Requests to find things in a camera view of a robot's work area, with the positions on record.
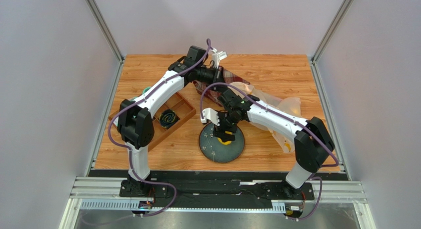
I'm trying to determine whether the dark coiled cable bundle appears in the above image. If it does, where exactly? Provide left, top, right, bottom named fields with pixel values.
left=158, top=109, right=180, bottom=129

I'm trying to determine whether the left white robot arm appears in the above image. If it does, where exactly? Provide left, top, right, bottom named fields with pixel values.
left=116, top=46, right=228, bottom=196

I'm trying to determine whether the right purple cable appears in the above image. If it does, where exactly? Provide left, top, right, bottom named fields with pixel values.
left=199, top=82, right=339, bottom=221

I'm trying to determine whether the wooden compartment tray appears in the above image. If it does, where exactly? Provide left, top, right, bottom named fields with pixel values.
left=108, top=90, right=197, bottom=153

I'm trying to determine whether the yellow fake fruit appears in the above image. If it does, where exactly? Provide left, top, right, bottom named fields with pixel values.
left=217, top=138, right=232, bottom=145

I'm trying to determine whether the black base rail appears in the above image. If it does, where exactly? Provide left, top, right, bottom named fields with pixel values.
left=88, top=169, right=349, bottom=210

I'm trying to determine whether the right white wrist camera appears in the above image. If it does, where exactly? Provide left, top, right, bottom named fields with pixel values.
left=200, top=108, right=219, bottom=126

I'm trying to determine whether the aluminium frame rail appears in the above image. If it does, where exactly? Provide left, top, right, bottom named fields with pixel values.
left=70, top=177, right=368, bottom=213

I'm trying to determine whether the blue ceramic plate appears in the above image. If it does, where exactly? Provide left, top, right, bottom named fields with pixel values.
left=198, top=123, right=245, bottom=163

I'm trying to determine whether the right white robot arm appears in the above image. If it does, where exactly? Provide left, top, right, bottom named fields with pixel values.
left=201, top=89, right=335, bottom=189

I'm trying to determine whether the red plaid cloth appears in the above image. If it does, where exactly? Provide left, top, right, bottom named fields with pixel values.
left=193, top=67, right=251, bottom=107

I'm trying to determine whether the purple cable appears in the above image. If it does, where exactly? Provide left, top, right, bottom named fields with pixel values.
left=199, top=82, right=339, bottom=221
left=108, top=38, right=212, bottom=218

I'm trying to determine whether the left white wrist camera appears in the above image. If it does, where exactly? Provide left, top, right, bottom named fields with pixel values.
left=210, top=47, right=228, bottom=69

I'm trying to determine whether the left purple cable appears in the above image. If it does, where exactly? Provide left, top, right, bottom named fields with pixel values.
left=108, top=38, right=212, bottom=218

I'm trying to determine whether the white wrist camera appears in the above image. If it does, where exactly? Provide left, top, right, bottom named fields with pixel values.
left=210, top=47, right=228, bottom=69
left=200, top=108, right=219, bottom=126

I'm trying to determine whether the translucent plastic bag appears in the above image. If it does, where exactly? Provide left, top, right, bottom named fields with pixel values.
left=230, top=82, right=302, bottom=153

